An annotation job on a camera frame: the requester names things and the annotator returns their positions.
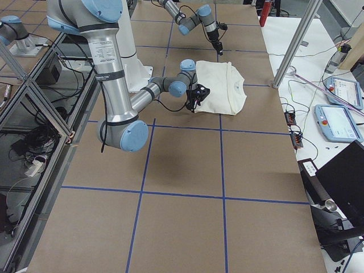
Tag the red fire extinguisher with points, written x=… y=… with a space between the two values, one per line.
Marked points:
x=265 y=12

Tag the blue teach pendant near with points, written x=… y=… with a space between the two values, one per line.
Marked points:
x=337 y=124

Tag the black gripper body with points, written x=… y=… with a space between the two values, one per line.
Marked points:
x=193 y=100
x=215 y=39

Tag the orange black USB hub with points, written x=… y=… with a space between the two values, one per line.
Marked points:
x=290 y=117

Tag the white power strip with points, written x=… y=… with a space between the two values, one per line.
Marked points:
x=35 y=168

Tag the black monitor stand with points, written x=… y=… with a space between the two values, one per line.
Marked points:
x=326 y=217

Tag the blue teach pendant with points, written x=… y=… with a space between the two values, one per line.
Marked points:
x=337 y=124
x=347 y=90

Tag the aluminium frame post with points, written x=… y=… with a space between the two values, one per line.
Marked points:
x=298 y=36

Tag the black laptop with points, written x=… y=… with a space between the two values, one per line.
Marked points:
x=342 y=178

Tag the blue teach pendant far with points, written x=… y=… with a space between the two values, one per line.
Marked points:
x=347 y=90

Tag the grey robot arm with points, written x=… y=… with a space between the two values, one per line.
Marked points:
x=188 y=19
x=97 y=22

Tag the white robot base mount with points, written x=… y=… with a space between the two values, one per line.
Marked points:
x=137 y=75

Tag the cream long-sleeve cat shirt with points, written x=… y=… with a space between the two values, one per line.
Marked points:
x=226 y=88

